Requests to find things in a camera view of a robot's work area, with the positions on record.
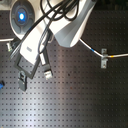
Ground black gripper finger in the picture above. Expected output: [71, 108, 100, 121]
[14, 54, 39, 90]

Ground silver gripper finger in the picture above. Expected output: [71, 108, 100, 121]
[40, 50, 53, 79]

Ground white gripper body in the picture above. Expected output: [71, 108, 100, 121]
[20, 21, 46, 64]

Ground white cable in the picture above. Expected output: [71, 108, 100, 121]
[0, 37, 128, 60]

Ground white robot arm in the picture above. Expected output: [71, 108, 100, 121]
[10, 0, 97, 91]

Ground metal clip at left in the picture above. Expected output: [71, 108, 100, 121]
[6, 42, 13, 52]

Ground round device with blue light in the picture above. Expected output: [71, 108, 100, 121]
[10, 0, 35, 37]

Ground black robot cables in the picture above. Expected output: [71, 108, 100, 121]
[8, 0, 84, 59]

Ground metal cable clip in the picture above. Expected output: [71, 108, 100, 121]
[101, 48, 108, 69]

